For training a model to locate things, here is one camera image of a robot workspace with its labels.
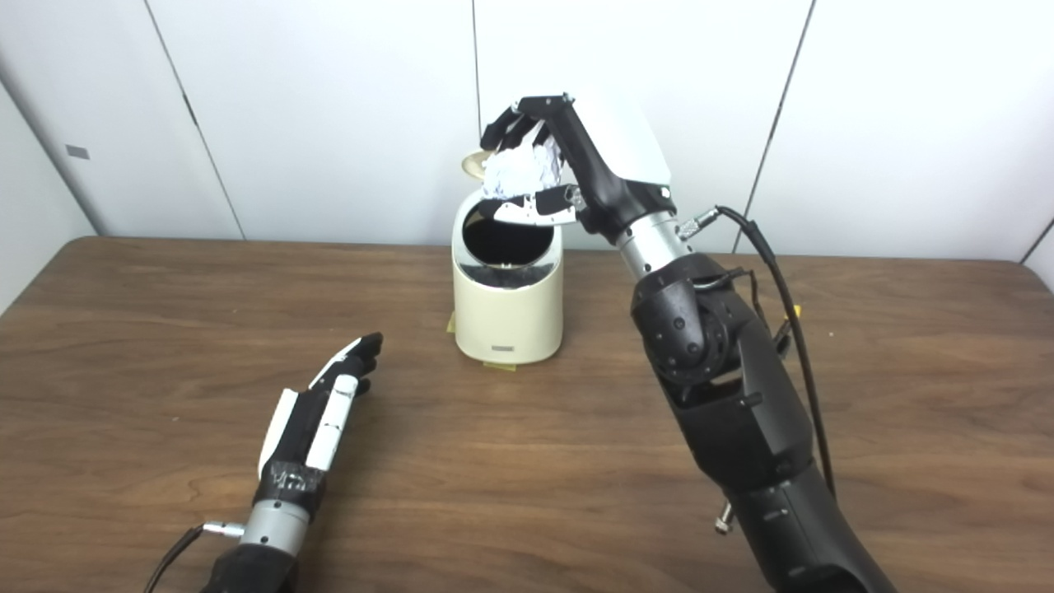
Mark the wide yellow tape strip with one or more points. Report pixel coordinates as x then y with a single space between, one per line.
500 366

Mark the cream-colored bin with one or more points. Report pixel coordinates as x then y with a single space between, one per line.
506 317

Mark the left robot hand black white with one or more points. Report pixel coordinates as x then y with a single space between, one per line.
317 428

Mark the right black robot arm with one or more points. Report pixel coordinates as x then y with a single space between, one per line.
733 403

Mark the white paper ball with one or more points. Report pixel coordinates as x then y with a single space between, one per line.
523 171

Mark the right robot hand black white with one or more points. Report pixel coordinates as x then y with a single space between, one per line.
609 156

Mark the round cream bin lid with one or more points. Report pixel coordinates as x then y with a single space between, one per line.
473 166

